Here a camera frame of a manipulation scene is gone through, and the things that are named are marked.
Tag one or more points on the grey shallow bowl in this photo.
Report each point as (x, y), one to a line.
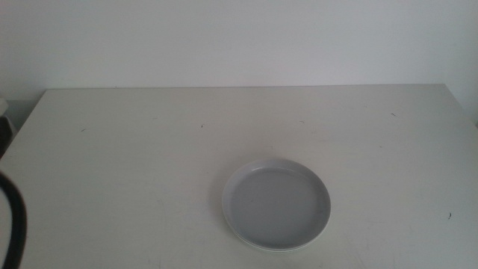
(276, 205)

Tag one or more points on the white shallow bowl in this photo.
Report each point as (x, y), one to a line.
(276, 250)

